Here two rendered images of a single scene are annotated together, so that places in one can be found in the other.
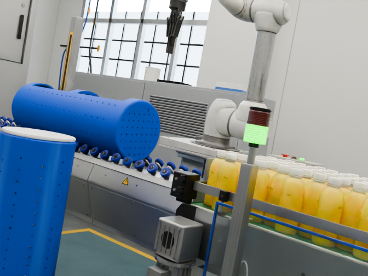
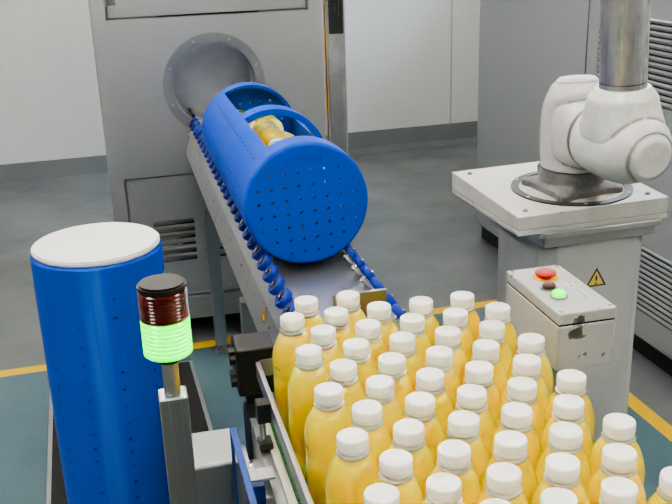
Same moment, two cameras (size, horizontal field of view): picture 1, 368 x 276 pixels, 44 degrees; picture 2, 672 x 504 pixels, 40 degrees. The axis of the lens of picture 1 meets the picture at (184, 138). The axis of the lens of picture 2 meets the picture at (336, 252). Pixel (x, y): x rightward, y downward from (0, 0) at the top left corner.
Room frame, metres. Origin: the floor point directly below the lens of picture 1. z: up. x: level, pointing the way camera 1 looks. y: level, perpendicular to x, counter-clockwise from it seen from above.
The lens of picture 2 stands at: (0.56, -1.04, 1.68)
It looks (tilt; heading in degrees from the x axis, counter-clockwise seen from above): 20 degrees down; 37
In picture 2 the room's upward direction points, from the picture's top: 2 degrees counter-clockwise
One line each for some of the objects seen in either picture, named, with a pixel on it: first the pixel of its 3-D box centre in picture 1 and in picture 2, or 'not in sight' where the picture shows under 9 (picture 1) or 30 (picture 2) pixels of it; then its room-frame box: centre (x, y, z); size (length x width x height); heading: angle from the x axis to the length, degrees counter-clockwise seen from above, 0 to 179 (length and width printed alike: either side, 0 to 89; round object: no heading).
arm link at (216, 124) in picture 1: (222, 118); (577, 121); (2.63, -0.19, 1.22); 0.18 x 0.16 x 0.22; 53
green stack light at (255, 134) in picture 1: (256, 134); (166, 334); (1.29, -0.20, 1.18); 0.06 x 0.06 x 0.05
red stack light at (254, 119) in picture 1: (258, 118); (163, 302); (1.29, -0.20, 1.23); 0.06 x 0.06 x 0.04
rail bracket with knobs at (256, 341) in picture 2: (185, 187); (257, 366); (1.63, -0.04, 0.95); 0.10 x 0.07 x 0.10; 141
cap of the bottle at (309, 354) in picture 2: (262, 163); (308, 353); (1.50, -0.27, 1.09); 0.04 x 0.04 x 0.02
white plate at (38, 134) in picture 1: (39, 134); (96, 243); (1.77, 0.55, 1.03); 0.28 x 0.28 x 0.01
